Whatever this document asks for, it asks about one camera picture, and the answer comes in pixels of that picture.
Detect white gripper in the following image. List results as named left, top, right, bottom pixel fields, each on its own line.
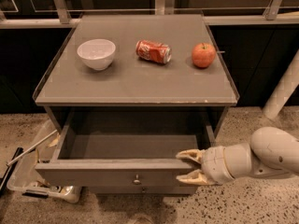
left=176, top=146, right=234, bottom=186

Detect grey top drawer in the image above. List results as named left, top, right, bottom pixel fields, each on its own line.
left=36, top=107, right=214, bottom=190

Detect grey drawer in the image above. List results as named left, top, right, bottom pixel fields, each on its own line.
left=36, top=107, right=214, bottom=190
left=89, top=186, right=197, bottom=195

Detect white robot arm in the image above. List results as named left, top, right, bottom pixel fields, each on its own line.
left=176, top=127, right=299, bottom=186

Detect grey bottom drawer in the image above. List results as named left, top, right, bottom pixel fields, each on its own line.
left=89, top=186, right=197, bottom=195

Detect grey drawer cabinet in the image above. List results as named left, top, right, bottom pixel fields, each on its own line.
left=32, top=13, right=241, bottom=195

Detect red apple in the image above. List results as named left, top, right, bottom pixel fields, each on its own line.
left=192, top=43, right=216, bottom=68

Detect crushed red soda can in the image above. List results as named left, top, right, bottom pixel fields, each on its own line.
left=135, top=40, right=172, bottom=64

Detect white ceramic bowl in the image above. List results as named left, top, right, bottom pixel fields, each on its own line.
left=77, top=39, right=116, bottom=71

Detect clear plastic trash bin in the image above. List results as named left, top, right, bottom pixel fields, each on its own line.
left=7, top=120, right=81, bottom=203

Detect grey metal rod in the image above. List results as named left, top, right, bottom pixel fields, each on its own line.
left=7, top=130, right=58, bottom=167

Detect black flat bar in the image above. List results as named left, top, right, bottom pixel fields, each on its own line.
left=0, top=147, right=23, bottom=196

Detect metal window railing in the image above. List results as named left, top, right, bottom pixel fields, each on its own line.
left=0, top=0, right=299, bottom=29

